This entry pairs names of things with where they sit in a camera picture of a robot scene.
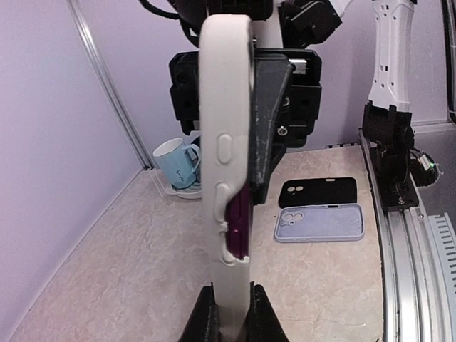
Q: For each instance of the lilac silicone phone case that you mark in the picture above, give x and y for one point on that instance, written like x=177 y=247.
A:
x=320 y=223

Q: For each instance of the aluminium front rail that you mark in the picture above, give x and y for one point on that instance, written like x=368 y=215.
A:
x=418 y=267

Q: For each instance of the black phone case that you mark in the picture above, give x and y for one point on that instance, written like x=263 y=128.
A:
x=318 y=191

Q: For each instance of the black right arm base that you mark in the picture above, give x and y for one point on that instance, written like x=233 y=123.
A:
x=399 y=167

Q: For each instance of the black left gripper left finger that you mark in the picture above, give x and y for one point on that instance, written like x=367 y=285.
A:
x=203 y=323

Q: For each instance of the aluminium right corner post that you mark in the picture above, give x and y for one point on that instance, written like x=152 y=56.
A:
x=106 y=81

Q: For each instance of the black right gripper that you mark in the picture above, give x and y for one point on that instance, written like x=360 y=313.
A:
x=287 y=93

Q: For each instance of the white saucer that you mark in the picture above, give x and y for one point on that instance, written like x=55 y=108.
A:
x=193 y=192

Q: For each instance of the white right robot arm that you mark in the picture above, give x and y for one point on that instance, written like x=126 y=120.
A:
x=287 y=30

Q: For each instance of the purple phone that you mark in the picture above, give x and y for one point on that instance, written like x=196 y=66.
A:
x=238 y=216

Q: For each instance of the light blue ceramic mug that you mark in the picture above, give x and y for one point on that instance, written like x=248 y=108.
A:
x=179 y=162

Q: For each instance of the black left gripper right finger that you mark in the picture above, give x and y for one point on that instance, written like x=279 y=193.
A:
x=262 y=322

